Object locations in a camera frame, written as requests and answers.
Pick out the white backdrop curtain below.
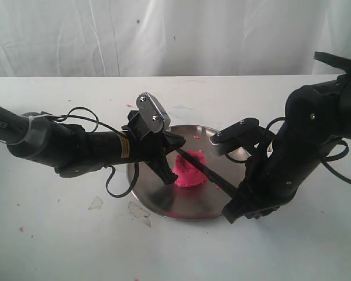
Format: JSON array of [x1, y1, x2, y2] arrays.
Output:
[[0, 1, 351, 77]]

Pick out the black knife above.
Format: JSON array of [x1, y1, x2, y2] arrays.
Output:
[[176, 149, 238, 198]]

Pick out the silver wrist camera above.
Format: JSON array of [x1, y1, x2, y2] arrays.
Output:
[[209, 118, 263, 156], [136, 92, 171, 133]]

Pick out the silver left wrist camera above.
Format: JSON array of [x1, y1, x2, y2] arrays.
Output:
[[136, 92, 171, 133]]

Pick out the round steel plate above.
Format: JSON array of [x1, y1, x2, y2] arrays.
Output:
[[132, 125, 246, 221]]

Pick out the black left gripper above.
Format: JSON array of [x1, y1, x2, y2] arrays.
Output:
[[122, 110, 186, 185]]

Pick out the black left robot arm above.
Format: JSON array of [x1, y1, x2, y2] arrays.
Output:
[[0, 107, 186, 184]]

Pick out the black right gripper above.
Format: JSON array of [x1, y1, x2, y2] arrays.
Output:
[[222, 137, 320, 224]]

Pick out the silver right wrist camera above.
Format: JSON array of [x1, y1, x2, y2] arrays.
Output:
[[209, 118, 263, 156]]

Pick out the pink clay lump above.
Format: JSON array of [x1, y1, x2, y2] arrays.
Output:
[[173, 155, 207, 188]]

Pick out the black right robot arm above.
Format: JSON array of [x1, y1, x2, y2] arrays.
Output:
[[222, 75, 351, 223]]

